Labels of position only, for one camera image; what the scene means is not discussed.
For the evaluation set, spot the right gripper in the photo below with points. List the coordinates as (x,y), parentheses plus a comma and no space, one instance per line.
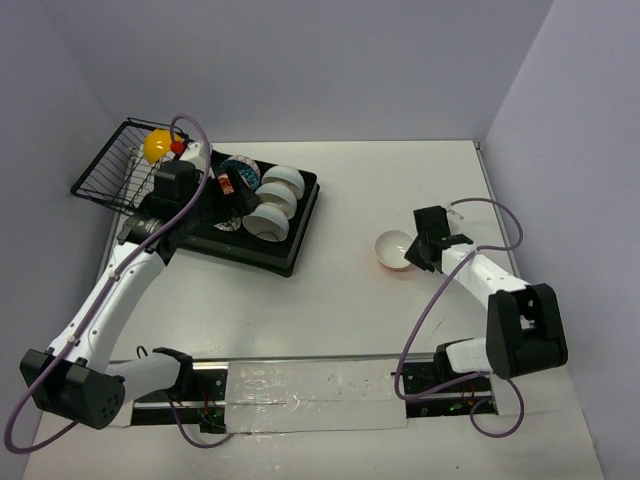
(414,256)

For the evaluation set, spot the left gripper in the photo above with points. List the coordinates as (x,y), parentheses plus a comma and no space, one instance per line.
(232,195)

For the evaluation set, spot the orange floral bowl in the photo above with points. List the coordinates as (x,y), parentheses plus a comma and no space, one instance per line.
(226,184)

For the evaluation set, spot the blue patterned bowl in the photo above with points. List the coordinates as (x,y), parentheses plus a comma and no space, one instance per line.
(247,168)

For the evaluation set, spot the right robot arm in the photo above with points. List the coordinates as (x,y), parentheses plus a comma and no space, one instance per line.
(524,330)

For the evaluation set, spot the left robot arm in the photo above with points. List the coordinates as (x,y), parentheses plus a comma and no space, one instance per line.
(144,248)

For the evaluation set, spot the black drainer tray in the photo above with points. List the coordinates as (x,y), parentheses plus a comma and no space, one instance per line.
(241,246)

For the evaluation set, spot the white taped sheet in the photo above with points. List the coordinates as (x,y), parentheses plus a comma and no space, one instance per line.
(312,396)

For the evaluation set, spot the white cardboard sheet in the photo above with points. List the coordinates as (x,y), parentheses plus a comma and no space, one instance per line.
(75,440)

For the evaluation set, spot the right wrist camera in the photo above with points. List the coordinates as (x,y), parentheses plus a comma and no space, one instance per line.
(454,215)

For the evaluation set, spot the black wire dish rack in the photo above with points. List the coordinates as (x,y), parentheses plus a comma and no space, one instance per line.
(121,179)

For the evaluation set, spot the black mounting rail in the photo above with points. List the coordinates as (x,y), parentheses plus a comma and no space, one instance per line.
(203,405)

